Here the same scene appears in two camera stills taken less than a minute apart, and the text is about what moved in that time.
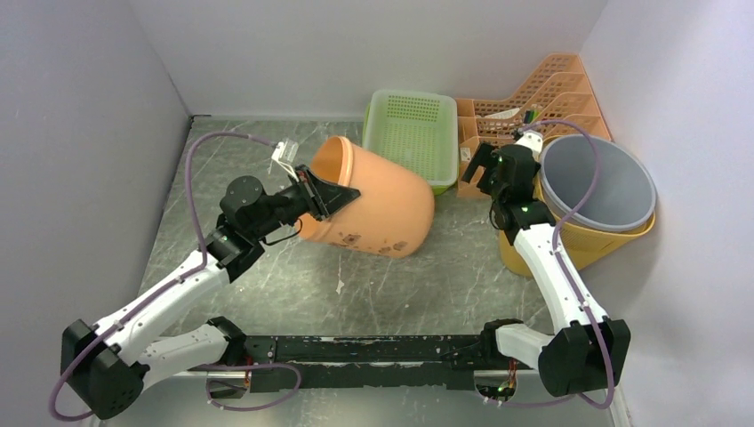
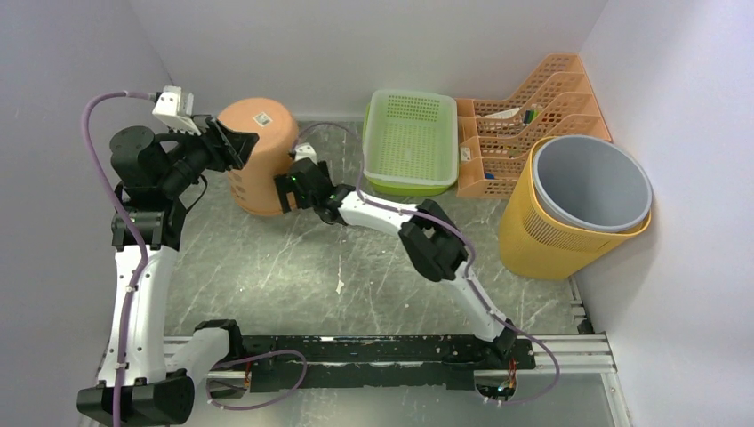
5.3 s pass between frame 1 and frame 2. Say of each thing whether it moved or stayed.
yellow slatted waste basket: stayed
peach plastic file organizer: stayed
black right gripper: moved
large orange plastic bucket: moved
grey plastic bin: stayed
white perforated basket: stayed
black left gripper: moved
